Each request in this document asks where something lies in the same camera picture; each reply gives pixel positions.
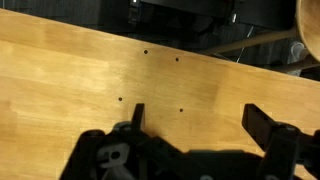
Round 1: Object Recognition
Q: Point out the thin white cable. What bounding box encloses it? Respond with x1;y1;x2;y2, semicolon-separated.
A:
235;25;255;64

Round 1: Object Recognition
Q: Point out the round wooden side table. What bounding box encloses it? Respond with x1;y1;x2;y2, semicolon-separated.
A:
199;0;320;73

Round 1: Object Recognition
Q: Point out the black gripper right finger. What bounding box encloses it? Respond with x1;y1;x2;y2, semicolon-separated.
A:
241;103;302;158

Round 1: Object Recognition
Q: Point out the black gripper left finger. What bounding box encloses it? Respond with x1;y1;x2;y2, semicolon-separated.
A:
130;103;146;132

